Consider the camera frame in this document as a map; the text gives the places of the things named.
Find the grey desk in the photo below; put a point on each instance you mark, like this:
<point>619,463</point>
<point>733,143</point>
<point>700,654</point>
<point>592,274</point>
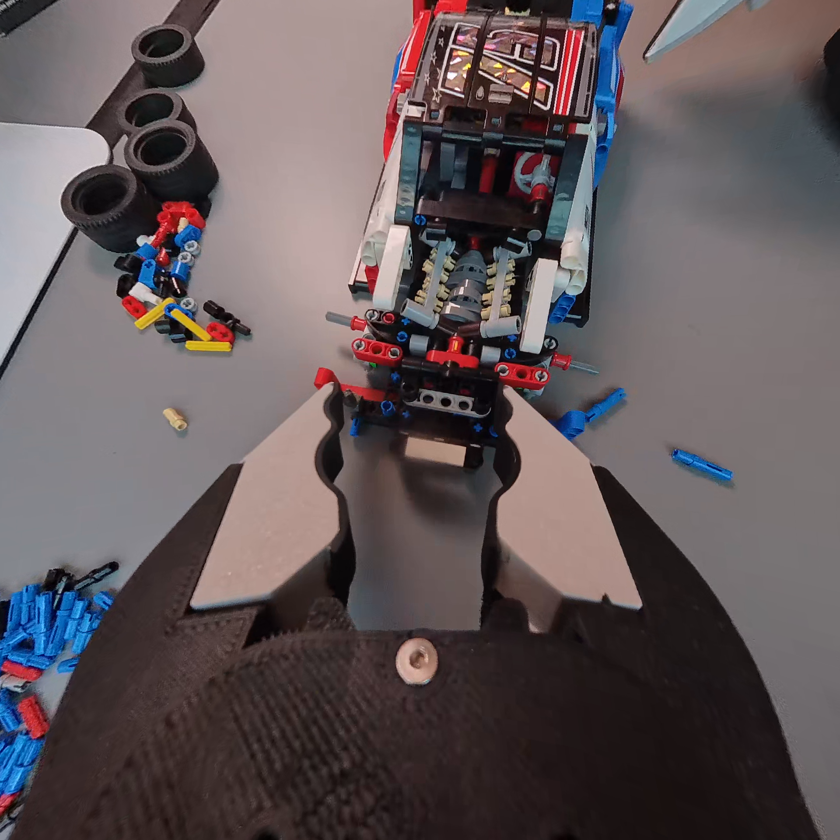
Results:
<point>689,262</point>

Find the small tan brick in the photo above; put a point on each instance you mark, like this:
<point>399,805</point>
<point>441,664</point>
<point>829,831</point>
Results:
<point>175,418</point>

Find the toy brick race car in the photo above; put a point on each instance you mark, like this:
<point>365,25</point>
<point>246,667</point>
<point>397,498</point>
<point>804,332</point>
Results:
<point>485,197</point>

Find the pile of blue red pins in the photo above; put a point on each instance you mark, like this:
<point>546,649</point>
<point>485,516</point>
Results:
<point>46,630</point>

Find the white book stand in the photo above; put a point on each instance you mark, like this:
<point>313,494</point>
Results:
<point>33,197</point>

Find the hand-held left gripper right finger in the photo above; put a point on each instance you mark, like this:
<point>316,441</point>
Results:
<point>564,525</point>

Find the black chair armrest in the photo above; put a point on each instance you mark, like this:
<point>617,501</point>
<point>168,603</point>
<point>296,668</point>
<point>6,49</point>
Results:
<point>830,65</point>

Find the blue brick connector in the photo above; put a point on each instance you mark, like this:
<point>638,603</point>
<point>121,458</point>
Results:
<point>577,420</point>

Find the pile of small loose bricks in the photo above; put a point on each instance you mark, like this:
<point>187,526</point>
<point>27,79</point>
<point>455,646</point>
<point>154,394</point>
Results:
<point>164,269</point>

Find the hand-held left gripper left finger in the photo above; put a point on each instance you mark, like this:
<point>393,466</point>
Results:
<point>275,525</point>

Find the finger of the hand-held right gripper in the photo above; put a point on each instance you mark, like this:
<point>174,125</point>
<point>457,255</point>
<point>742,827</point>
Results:
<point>689,19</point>
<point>754,4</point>

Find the long blue brick pin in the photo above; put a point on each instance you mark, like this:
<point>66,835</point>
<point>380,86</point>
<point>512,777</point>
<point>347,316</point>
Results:
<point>702,464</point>

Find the black rubber toy tyre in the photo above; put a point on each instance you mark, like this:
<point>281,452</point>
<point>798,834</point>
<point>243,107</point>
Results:
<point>128,118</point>
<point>203,174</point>
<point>131,229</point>
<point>190,65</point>

